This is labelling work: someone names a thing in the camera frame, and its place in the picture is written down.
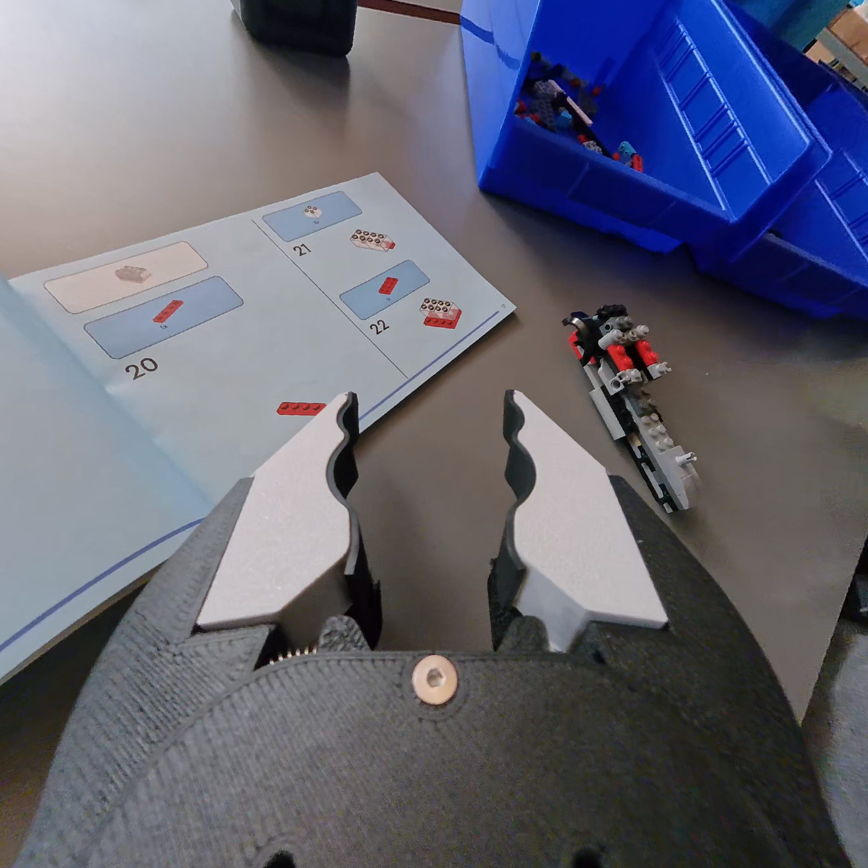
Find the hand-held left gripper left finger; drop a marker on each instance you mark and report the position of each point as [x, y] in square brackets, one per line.
[285, 536]

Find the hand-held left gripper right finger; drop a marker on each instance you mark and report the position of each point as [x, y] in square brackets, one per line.
[576, 542]

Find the cardboard box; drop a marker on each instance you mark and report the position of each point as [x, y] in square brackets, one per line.
[847, 34]

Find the pile of toy bricks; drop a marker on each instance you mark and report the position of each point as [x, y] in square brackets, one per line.
[563, 102]

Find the light blue instruction booklet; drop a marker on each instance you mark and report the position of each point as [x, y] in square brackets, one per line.
[203, 380]

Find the grey desk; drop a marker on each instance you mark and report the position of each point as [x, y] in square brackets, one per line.
[169, 122]

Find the blue plastic bin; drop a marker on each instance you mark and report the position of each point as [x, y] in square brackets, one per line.
[827, 224]
[678, 81]

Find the toy brick vehicle model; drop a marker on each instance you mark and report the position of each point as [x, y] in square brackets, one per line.
[624, 359]

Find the black box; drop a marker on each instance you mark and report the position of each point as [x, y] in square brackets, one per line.
[298, 27]

